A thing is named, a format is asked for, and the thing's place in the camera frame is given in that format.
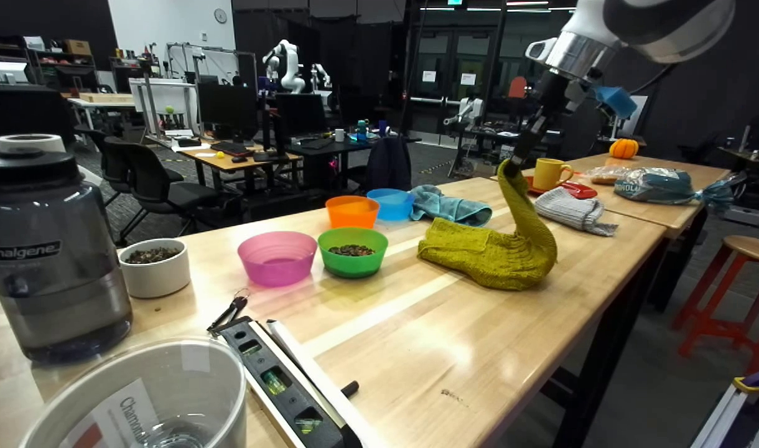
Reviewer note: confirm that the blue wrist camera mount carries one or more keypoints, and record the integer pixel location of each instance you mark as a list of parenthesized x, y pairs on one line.
[(617, 100)]

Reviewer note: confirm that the round wall clock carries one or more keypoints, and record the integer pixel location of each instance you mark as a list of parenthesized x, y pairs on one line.
[(220, 15)]

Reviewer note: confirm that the blue plastic bowl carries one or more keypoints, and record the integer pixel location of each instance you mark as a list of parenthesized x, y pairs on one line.
[(390, 206)]

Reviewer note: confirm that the red plate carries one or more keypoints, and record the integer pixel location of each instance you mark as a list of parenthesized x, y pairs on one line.
[(577, 191)]

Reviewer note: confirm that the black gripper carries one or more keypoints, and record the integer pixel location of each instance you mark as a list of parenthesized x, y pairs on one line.
[(564, 104)]

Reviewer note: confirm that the white bucket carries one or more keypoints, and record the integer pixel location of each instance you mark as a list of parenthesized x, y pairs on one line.
[(136, 399)]

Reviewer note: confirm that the green plastic bowl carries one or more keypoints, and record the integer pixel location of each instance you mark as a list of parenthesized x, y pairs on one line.
[(353, 253)]

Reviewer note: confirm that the robot base platform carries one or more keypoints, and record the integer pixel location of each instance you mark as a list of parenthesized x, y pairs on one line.
[(739, 411)]

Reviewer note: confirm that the long wooden table black frame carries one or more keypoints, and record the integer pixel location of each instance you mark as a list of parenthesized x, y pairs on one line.
[(603, 356)]

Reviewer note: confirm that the orange plastic bowl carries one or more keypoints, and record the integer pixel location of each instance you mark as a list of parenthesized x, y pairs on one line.
[(350, 213)]

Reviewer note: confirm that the small black peg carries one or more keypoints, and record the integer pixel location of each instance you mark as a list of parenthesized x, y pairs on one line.
[(349, 386)]

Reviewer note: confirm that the white roll on jug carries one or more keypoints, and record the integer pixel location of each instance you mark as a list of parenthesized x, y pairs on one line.
[(31, 144)]

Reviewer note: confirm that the dark grey plastic jug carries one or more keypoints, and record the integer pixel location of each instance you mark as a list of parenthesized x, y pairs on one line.
[(51, 258)]

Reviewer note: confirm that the teal towel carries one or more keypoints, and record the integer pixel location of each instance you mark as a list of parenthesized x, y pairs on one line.
[(449, 206)]

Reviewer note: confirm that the olive green knitted cloth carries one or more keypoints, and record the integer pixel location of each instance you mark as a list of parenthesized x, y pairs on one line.
[(494, 253)]

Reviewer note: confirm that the plastic bag of blue cloths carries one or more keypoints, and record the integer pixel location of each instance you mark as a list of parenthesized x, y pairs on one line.
[(654, 186)]

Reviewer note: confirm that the orange leg wooden stool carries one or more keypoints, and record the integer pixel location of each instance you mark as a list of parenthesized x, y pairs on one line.
[(729, 300)]

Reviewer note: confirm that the yellow mug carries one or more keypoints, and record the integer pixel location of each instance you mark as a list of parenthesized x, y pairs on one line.
[(547, 174)]

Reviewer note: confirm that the black office chair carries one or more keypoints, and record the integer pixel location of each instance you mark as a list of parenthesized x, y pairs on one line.
[(158, 188)]

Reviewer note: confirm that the short wooden table black frame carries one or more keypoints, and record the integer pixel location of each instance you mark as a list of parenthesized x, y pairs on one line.
[(673, 264)]

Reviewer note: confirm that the small white bowl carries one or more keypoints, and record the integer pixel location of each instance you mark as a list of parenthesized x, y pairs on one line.
[(155, 267)]

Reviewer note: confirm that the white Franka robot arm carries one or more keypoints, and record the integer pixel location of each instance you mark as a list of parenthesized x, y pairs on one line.
[(643, 29)]

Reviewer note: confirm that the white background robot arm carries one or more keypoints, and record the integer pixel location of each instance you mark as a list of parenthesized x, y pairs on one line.
[(283, 67)]

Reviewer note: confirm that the white flat ruler strip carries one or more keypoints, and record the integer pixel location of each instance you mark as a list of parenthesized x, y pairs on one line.
[(311, 374)]

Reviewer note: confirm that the pink plastic bowl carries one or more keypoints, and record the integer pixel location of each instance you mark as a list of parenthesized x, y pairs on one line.
[(277, 259)]

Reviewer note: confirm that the grey knitted cloth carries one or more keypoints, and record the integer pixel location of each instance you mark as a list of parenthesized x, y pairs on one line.
[(571, 210)]

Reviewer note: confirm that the orange pumpkin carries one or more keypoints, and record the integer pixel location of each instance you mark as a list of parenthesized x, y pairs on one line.
[(625, 147)]

